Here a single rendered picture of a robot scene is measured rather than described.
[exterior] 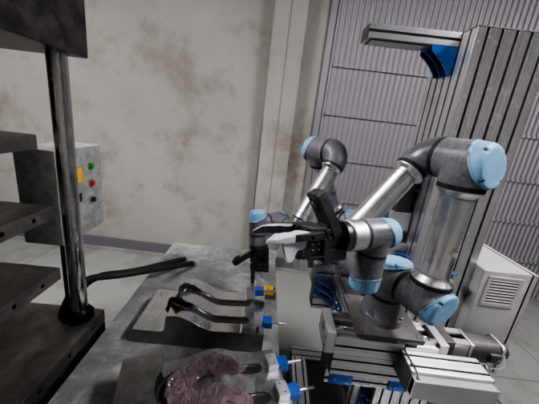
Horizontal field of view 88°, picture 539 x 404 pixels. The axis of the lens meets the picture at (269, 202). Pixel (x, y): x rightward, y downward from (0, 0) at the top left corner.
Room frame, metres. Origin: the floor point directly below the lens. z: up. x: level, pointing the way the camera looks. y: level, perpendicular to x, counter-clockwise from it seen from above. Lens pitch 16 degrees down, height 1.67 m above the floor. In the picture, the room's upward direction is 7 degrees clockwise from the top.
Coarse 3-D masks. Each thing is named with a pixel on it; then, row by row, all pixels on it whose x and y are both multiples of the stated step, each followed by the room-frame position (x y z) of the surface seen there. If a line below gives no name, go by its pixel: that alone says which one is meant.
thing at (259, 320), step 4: (256, 312) 0.96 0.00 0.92; (260, 312) 0.97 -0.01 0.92; (256, 316) 0.94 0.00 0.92; (260, 316) 0.94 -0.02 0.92; (264, 316) 0.96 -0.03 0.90; (268, 316) 0.97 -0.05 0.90; (256, 320) 0.92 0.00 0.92; (260, 320) 0.92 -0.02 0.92; (264, 320) 0.94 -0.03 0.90; (268, 320) 0.94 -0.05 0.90; (256, 324) 0.92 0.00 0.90; (260, 324) 0.92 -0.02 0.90; (264, 324) 0.92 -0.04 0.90; (268, 324) 0.92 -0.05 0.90; (272, 324) 0.94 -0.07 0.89; (276, 324) 0.94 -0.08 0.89; (280, 324) 0.94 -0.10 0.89; (284, 324) 0.94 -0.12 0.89; (264, 328) 0.92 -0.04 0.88; (268, 328) 0.92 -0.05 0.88
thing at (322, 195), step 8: (312, 192) 0.57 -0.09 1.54; (320, 192) 0.56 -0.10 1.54; (312, 200) 0.57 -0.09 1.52; (320, 200) 0.55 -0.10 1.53; (328, 200) 0.56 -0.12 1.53; (320, 208) 0.56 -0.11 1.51; (328, 208) 0.56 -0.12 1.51; (320, 216) 0.57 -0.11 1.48; (328, 216) 0.56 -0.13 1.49; (336, 216) 0.57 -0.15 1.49; (328, 224) 0.56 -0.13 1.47; (336, 224) 0.56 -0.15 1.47; (336, 232) 0.56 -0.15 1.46
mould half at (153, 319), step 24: (144, 312) 0.96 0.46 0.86; (168, 312) 0.89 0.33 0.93; (216, 312) 0.98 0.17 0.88; (240, 312) 0.99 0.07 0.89; (264, 312) 1.01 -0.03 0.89; (144, 336) 0.86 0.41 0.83; (168, 336) 0.86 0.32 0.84; (192, 336) 0.87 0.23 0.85; (216, 336) 0.87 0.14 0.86; (240, 336) 0.87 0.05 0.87
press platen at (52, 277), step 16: (0, 272) 0.86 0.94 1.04; (16, 272) 0.87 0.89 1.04; (32, 272) 0.88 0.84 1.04; (48, 272) 0.90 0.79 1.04; (0, 288) 0.78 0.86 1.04; (16, 288) 0.79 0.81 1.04; (32, 288) 0.80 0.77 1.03; (0, 304) 0.71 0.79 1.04; (16, 304) 0.74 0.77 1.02; (0, 320) 0.68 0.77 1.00
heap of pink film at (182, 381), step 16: (192, 368) 0.68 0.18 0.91; (208, 368) 0.68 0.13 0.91; (224, 368) 0.70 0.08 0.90; (240, 368) 0.72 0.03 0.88; (176, 384) 0.63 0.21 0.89; (192, 384) 0.65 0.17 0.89; (224, 384) 0.63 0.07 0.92; (176, 400) 0.59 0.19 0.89; (192, 400) 0.59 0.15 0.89; (208, 400) 0.59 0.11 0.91; (224, 400) 0.59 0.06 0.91; (240, 400) 0.61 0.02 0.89
